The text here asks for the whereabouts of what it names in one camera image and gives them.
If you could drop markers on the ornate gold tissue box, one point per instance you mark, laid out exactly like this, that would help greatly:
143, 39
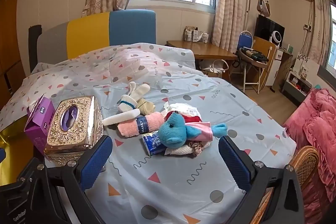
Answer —
74, 124

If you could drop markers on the wooden desk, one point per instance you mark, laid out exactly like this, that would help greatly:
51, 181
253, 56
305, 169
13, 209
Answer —
204, 49

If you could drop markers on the pink ruffled blanket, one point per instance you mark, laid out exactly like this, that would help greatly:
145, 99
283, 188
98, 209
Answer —
319, 119

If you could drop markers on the white narrow cabinet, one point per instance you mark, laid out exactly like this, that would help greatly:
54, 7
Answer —
274, 66

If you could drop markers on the pink towel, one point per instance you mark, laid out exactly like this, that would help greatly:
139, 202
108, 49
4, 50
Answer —
134, 125

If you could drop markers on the gold metal tray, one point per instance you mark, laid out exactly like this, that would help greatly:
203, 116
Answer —
14, 145

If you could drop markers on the patterned plastic bed sheet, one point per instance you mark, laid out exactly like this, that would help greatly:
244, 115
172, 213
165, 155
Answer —
168, 82

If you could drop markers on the white round fan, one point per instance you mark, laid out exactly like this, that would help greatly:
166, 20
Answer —
276, 38

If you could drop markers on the grey yellow blue headboard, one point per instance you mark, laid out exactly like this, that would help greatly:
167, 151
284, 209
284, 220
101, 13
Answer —
105, 29

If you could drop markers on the beige striped curtain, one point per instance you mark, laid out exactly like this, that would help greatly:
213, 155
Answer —
231, 3

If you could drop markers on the black television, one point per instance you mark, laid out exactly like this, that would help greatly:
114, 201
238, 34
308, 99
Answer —
267, 27

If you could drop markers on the black device on chair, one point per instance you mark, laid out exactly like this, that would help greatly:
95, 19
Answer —
253, 53

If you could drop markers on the white waffle cloth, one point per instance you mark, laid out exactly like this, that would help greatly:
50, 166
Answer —
178, 150

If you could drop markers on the leaning wooden board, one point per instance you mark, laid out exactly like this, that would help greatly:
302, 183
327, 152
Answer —
262, 43

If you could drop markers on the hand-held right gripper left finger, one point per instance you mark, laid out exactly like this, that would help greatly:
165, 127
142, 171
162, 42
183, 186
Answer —
95, 162

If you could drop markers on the wicker chair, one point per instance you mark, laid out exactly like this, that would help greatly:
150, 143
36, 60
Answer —
304, 163

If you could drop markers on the pink scrunchie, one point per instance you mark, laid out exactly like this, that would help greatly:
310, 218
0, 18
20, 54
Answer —
198, 148

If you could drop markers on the small boxes on desk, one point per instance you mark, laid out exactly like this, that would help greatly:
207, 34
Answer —
195, 34

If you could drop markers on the blue folding chair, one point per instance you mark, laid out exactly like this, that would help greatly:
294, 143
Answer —
246, 39

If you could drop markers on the white plush bunny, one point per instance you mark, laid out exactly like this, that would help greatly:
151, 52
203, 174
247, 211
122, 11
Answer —
128, 103

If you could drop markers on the hanging beige bags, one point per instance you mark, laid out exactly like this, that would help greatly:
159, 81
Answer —
263, 6

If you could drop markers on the beige curtain by air conditioner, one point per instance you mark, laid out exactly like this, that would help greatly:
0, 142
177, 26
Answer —
320, 19

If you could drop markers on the blue tissue pack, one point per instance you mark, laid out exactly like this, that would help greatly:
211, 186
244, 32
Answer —
153, 144

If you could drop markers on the red knit cloth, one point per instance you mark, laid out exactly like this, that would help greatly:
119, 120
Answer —
193, 117

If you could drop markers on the beige tote bag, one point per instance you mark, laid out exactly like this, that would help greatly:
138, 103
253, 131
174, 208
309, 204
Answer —
214, 67

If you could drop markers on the purple cardboard box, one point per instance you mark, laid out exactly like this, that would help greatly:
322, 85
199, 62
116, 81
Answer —
38, 124

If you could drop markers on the white foam bar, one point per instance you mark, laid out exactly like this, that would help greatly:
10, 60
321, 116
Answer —
120, 117

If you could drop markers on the white plastic packet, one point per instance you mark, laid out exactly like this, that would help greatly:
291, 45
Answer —
183, 108

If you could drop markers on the beige gauze roll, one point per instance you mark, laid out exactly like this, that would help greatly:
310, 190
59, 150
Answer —
147, 107

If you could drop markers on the blue plush toy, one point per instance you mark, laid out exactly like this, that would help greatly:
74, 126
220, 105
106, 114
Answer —
174, 130

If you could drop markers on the grey low shelf unit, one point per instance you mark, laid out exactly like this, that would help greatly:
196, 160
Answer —
295, 85

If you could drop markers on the wooden wardrobe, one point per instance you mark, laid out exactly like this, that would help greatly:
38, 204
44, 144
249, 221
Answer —
10, 43

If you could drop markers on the small side window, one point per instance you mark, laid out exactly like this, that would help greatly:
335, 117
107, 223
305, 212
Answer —
331, 37

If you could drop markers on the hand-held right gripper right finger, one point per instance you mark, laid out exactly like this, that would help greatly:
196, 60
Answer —
235, 166

